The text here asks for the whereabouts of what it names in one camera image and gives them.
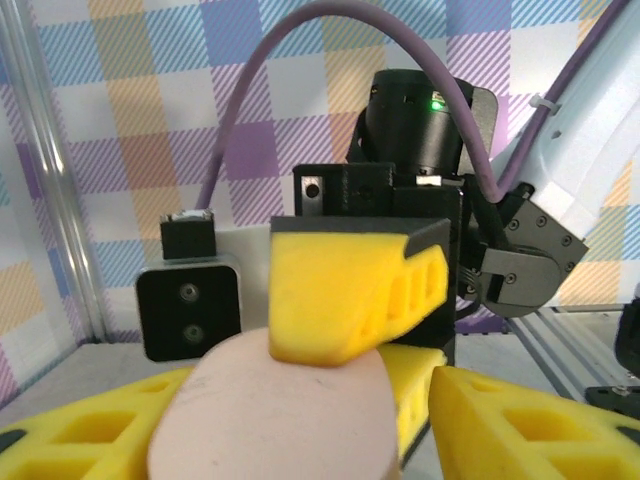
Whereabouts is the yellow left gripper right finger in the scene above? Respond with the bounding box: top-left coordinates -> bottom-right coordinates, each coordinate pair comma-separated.
430,363 -> 640,480

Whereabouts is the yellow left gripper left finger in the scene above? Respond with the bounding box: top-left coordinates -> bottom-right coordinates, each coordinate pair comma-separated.
0,367 -> 196,480

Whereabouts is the pink earbud charging case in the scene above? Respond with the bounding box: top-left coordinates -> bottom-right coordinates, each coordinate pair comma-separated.
146,327 -> 401,480

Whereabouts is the aluminium side rail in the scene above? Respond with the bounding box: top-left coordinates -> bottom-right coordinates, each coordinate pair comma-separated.
507,304 -> 640,401

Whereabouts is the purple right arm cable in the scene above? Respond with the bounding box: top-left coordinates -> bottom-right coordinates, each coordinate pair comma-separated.
194,0 -> 631,214

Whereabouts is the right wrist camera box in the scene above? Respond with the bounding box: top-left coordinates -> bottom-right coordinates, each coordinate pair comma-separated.
135,208 -> 245,362

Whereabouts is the aluminium frame post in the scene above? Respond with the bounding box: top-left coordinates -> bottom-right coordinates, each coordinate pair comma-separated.
0,0 -> 114,346

